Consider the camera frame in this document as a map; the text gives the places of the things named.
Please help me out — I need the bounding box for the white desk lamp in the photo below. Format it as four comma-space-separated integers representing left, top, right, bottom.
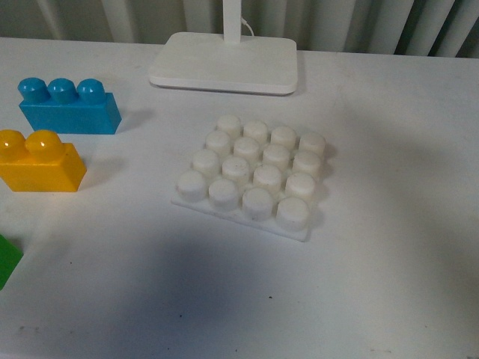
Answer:
148, 1, 298, 96

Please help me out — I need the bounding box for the white lamp cable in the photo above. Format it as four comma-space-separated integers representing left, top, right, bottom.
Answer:
240, 15, 256, 37

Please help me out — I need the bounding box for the yellow two-stud block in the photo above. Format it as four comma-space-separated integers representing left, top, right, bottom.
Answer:
1, 129, 87, 192

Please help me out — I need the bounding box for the grey pleated curtain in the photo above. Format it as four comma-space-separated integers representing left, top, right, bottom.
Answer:
1, 0, 478, 58

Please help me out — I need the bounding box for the white studded base plate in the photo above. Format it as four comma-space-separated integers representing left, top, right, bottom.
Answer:
171, 114, 326, 242

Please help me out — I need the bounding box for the green block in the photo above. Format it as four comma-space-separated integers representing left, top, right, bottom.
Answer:
0, 236, 23, 289

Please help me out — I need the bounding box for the blue three-stud block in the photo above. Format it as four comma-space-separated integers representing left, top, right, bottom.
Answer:
18, 78, 121, 135

